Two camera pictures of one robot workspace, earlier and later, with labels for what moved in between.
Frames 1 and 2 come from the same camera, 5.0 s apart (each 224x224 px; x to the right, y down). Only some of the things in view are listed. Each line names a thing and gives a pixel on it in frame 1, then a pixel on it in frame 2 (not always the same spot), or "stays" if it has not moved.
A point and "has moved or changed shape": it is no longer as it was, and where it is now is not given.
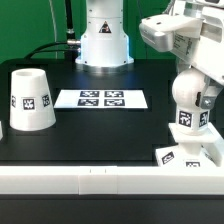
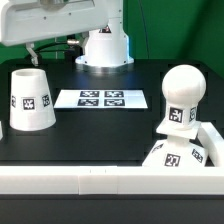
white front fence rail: [111, 180] stays
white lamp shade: [31, 103] stays
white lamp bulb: [186, 92] has moved or changed shape
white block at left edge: [1, 134] stays
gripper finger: [212, 88] → [32, 53]
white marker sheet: [100, 98] stays
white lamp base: [197, 150] has moved or changed shape
